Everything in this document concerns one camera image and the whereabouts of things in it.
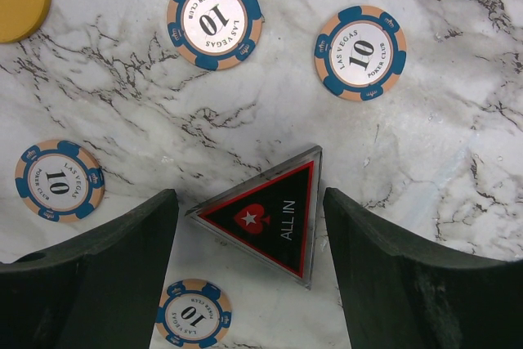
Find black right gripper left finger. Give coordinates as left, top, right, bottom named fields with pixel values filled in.
left=1, top=190, right=179, bottom=348

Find black triangular all-in button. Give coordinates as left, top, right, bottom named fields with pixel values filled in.
left=186, top=145, right=323, bottom=288

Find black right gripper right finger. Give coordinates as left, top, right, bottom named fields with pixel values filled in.
left=323, top=188, right=522, bottom=348

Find blue ten poker chip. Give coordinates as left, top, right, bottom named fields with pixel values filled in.
left=15, top=140, right=105, bottom=222
left=155, top=279, right=232, bottom=348
left=166, top=0, right=262, bottom=70
left=314, top=5, right=407, bottom=101

